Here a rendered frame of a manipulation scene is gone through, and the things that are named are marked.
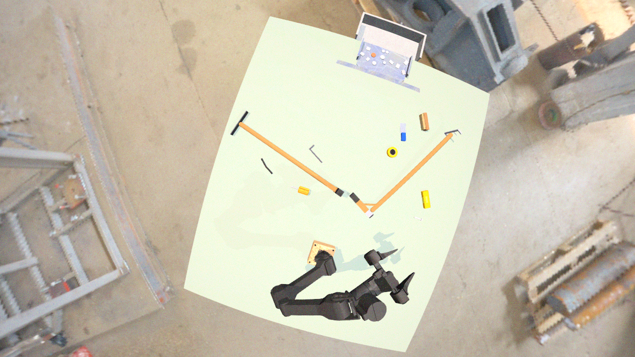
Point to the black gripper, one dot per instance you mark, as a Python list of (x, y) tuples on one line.
[(400, 293)]

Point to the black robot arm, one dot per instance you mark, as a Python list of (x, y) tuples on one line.
[(334, 306)]

